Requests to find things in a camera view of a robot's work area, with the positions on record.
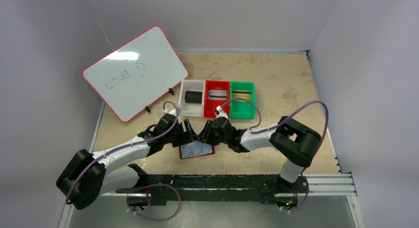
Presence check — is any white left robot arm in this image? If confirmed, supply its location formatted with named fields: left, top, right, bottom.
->
left=56, top=113, right=182, bottom=210

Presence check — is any white plastic bin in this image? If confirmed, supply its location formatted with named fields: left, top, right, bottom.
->
left=178, top=80, right=206, bottom=117

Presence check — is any red plastic bin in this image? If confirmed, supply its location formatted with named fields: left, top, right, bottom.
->
left=204, top=80, right=230, bottom=118

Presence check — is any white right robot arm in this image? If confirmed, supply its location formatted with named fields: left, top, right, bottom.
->
left=198, top=116, right=322, bottom=183

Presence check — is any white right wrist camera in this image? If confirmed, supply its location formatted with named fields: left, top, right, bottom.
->
left=214, top=109, right=229, bottom=119

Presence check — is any black card in bin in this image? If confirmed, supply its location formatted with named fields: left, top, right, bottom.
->
left=184, top=91, right=203, bottom=104

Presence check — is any gold card in bin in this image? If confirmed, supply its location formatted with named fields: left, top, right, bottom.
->
left=232, top=91, right=251, bottom=100

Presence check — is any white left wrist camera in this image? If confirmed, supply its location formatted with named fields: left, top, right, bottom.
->
left=163, top=108, right=178, bottom=117

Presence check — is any red leather card holder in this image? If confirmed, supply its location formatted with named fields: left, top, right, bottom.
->
left=179, top=141, right=215, bottom=159

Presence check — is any pink framed whiteboard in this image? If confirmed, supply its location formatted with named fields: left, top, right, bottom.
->
left=82, top=26, right=189, bottom=122

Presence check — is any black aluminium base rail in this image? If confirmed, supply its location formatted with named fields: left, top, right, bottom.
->
left=67, top=173, right=357, bottom=208

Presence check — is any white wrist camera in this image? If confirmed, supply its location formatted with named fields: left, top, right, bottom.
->
left=214, top=109, right=229, bottom=119
left=163, top=108, right=178, bottom=117

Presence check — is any green plastic bin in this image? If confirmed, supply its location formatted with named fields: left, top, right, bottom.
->
left=229, top=81, right=256, bottom=119

